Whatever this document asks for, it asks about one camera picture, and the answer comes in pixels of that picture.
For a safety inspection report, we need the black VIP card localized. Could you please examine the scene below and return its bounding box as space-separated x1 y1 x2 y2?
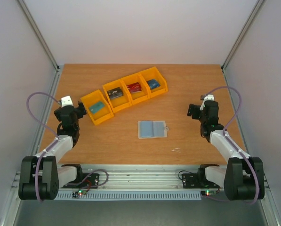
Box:
107 87 123 99

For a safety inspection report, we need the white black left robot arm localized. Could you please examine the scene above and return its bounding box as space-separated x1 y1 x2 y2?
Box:
18 96 86 201

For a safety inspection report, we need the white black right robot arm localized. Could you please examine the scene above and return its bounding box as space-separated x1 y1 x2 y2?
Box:
187 100 265 203

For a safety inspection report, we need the teal card in bin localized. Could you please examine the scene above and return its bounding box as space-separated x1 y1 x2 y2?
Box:
89 101 105 114

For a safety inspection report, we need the red VIP card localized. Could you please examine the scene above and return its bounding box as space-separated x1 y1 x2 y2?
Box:
127 82 142 93

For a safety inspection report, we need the yellow plastic bin row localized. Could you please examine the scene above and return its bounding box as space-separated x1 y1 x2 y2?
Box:
80 66 168 126

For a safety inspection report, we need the left small circuit board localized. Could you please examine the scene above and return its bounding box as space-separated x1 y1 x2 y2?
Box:
72 190 87 198

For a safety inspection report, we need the small circuit board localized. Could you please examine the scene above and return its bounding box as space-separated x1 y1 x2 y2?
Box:
72 190 87 198
201 190 219 196

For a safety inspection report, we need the right small circuit board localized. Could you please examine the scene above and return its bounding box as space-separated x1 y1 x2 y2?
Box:
201 190 219 196

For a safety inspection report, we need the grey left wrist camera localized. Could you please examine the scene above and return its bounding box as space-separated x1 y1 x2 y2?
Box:
58 96 73 107

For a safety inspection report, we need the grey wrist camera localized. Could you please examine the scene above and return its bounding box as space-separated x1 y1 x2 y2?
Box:
200 94 214 111
58 96 73 107

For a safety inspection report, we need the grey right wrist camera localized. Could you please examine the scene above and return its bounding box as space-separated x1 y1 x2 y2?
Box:
200 94 214 111

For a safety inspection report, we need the right side aluminium rail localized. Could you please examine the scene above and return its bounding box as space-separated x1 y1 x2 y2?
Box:
222 69 250 155

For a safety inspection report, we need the aluminium rail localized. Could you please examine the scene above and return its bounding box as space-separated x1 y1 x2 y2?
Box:
22 69 62 158
11 164 270 191
222 69 250 155

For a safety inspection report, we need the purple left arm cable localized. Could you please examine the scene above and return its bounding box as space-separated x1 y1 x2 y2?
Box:
26 91 109 203

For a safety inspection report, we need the left side aluminium rail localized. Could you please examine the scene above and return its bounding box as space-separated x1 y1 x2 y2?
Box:
22 69 62 158

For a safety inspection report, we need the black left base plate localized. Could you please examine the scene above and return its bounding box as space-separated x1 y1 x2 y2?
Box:
62 173 99 189

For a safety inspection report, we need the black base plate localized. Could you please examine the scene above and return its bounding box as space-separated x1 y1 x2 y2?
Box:
62 173 99 189
180 173 220 189

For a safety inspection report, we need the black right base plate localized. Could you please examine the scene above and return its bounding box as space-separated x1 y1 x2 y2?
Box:
180 173 220 189

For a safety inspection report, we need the aluminium front rail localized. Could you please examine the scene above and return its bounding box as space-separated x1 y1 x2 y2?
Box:
11 164 270 191

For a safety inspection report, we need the grey slotted cable duct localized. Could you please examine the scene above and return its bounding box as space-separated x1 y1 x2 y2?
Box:
55 191 201 201

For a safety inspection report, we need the left rear aluminium frame post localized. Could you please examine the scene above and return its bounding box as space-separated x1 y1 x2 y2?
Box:
16 0 61 73

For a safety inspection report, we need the aluminium frame post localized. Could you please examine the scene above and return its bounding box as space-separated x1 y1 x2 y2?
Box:
221 0 266 73
16 0 61 73

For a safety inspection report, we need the right rear aluminium frame post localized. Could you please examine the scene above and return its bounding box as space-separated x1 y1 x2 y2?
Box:
221 0 266 73

